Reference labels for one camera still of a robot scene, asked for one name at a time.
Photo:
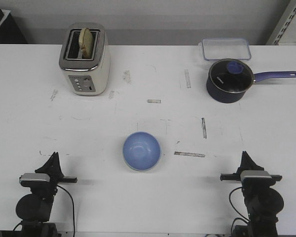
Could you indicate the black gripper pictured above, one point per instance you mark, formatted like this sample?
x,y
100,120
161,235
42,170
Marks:
x,y
47,189
252,187

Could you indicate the blue bowl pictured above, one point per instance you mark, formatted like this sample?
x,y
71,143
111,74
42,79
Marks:
x,y
141,151

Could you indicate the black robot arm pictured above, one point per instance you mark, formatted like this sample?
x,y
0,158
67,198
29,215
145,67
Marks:
x,y
103,194
262,202

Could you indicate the dark blue saucepan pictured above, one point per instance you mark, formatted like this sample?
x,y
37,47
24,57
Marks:
x,y
226,97

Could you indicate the glass pot lid blue knob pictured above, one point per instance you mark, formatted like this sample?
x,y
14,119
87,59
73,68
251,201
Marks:
x,y
230,75

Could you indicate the cream silver toaster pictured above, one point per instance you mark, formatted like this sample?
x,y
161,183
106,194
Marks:
x,y
86,77

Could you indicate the clear plastic container blue rim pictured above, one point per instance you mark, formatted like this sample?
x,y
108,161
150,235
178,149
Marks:
x,y
221,48

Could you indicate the toast slice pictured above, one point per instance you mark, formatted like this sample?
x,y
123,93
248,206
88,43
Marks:
x,y
86,43

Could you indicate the white slotted shelf upright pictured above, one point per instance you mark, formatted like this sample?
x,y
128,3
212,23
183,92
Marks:
x,y
284,32

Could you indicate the black box with white edge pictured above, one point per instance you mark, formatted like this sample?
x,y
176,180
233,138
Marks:
x,y
10,33

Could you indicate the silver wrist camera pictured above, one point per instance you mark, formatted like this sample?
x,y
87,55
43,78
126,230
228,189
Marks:
x,y
33,179
254,174

